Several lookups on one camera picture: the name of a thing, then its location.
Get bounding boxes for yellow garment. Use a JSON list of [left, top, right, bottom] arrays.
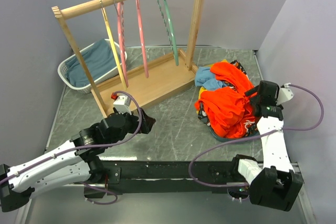
[[198, 59, 232, 99]]

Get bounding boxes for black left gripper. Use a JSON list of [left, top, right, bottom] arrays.
[[107, 107, 155, 147]]

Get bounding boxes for orange shorts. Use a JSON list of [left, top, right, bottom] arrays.
[[194, 61, 256, 139]]

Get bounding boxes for camouflage patterned shorts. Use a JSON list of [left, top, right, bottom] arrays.
[[197, 60, 259, 137]]

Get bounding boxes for pink hanger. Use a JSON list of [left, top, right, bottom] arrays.
[[115, 2, 129, 88], [135, 0, 149, 78]]

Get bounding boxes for blue-grey cloth in basket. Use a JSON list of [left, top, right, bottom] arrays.
[[64, 39, 123, 88]]

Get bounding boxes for yellow hanger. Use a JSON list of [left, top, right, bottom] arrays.
[[99, 0, 127, 89]]

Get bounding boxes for teal round tray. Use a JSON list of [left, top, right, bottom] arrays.
[[208, 126, 260, 143]]

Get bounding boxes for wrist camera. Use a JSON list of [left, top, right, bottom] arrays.
[[277, 83, 294, 105], [111, 93, 131, 114]]

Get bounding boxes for green hanger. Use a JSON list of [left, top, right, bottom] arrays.
[[156, 0, 179, 66]]

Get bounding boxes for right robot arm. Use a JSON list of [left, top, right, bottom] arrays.
[[230, 80, 303, 211]]

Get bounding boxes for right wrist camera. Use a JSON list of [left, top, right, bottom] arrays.
[[277, 83, 294, 105]]

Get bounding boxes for pink hanger right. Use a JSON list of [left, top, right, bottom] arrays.
[[135, 0, 149, 78]]

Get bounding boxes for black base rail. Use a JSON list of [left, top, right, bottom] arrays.
[[88, 161, 245, 195]]

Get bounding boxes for wooden clothes rack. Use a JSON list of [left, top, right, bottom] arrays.
[[52, 0, 204, 117]]

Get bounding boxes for pink hanger left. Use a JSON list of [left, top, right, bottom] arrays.
[[115, 2, 129, 88]]

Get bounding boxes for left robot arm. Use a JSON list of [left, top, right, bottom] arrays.
[[1, 109, 156, 212]]

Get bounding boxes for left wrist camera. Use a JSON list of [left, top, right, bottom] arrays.
[[111, 93, 131, 114]]

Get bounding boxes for light blue garment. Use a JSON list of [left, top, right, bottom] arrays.
[[194, 67, 227, 91]]

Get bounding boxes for aluminium rail right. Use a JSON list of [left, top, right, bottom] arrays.
[[288, 162, 305, 185]]

